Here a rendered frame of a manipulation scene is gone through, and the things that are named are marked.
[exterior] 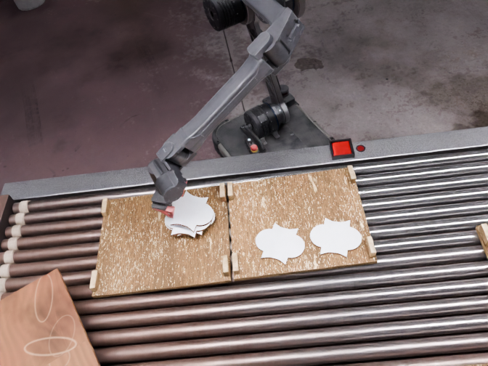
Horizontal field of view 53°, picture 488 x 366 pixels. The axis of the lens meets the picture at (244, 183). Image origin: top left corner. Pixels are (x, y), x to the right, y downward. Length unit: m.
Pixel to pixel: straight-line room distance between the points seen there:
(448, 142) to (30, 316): 1.38
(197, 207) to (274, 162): 0.33
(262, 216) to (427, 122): 1.80
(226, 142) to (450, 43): 1.78
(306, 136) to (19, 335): 1.78
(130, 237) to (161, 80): 2.15
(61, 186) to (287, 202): 0.81
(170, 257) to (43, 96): 2.56
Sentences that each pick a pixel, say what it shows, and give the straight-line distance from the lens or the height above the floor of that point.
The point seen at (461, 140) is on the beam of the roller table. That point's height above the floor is 0.91.
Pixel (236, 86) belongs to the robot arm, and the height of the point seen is 1.36.
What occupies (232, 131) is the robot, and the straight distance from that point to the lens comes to 2.77.
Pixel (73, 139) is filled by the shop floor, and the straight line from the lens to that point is 3.43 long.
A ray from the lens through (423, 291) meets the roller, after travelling 1.45.
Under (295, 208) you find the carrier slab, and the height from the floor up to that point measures 0.94.
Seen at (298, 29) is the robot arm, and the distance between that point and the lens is 1.35.
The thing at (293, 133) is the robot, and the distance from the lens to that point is 2.68.
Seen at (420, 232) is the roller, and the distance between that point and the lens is 1.55.
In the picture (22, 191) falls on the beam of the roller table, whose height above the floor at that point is 0.91.
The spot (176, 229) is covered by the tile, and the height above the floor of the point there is 0.97.
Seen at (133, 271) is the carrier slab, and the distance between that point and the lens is 1.52.
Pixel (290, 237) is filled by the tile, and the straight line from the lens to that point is 1.47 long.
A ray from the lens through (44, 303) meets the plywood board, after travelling 1.46.
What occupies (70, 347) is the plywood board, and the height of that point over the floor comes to 1.04.
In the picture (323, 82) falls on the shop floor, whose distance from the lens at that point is 3.37.
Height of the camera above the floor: 2.20
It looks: 51 degrees down
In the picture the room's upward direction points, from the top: 12 degrees counter-clockwise
